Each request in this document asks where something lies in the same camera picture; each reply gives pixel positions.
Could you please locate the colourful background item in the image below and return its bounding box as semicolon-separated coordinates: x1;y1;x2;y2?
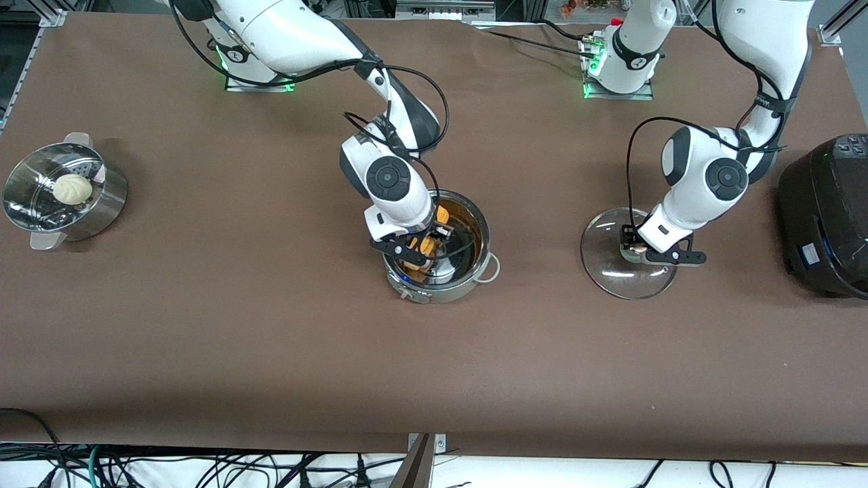
559;0;614;18

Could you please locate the grey power strip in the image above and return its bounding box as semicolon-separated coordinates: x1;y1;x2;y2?
395;0;497;21

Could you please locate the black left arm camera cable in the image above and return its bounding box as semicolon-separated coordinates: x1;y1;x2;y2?
625;0;789;228

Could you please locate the aluminium frame profile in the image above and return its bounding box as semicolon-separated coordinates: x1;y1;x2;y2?
817;0;868;45
31;0;68;28

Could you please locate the brown camera stand strut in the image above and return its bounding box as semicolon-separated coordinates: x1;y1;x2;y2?
388;434;435;488

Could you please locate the long black base cable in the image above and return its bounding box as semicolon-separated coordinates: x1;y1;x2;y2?
475;27;597;62

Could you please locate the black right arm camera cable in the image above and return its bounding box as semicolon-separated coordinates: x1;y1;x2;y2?
170;0;450;224

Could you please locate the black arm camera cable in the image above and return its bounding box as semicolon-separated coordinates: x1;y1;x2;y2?
170;0;450;224
625;0;789;228

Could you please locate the white steamed bun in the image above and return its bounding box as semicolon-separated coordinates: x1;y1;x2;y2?
53;174;93;205

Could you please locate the black rice cooker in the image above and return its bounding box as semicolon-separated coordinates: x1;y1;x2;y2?
777;134;868;300

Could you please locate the black looping cable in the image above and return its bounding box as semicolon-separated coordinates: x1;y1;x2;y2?
0;407;65;488

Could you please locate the glass lid with knob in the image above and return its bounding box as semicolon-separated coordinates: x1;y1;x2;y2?
580;207;679;300

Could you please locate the small metal mounting plate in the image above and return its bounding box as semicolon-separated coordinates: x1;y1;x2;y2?
407;432;447;456

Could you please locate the yellow corn cob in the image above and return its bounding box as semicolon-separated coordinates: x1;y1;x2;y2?
415;205;451;260

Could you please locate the steel steamer pot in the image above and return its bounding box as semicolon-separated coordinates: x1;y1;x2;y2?
2;132;129;251

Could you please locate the steel pot with handles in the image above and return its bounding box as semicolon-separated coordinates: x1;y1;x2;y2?
383;188;501;304

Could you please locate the short black base cable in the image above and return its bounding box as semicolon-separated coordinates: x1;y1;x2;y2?
539;19;594;43

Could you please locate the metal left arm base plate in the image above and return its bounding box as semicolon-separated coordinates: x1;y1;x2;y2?
582;34;655;101

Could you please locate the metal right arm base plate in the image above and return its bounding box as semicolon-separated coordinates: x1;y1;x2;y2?
225;68;299;92

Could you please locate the table edge metal rail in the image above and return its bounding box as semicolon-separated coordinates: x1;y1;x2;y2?
0;27;41;133

